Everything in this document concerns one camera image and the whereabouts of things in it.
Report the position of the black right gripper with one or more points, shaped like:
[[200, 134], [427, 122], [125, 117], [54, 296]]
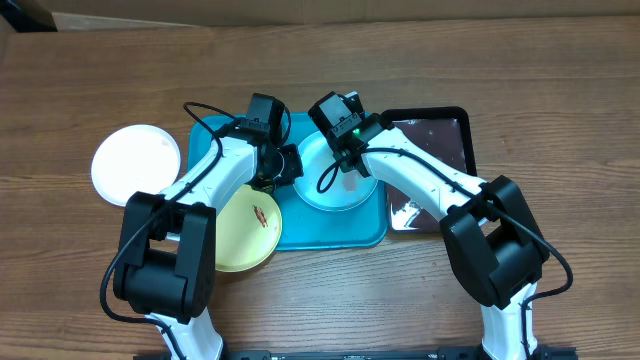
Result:
[[349, 167]]

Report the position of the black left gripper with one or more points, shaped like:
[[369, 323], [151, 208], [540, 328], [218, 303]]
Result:
[[295, 170]]

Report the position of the light blue plate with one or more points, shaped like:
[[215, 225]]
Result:
[[348, 189]]

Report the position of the yellow plate with stain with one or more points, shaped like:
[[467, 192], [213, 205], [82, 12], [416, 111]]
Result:
[[248, 230]]

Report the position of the pink plate with red stain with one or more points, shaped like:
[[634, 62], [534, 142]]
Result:
[[136, 158]]

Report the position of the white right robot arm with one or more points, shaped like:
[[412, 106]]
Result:
[[495, 248]]

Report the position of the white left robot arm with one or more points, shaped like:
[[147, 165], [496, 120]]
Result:
[[165, 264]]

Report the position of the teal plastic serving tray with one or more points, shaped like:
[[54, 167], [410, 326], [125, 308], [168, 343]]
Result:
[[304, 226]]

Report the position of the black rectangular water tray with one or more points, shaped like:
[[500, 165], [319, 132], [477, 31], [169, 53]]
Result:
[[443, 132]]

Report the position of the brown cardboard backdrop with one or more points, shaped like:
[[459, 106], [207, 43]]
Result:
[[307, 12]]

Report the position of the dark object top left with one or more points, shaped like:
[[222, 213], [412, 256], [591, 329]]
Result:
[[27, 16]]

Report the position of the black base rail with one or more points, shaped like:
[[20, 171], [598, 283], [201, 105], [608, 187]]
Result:
[[443, 353]]

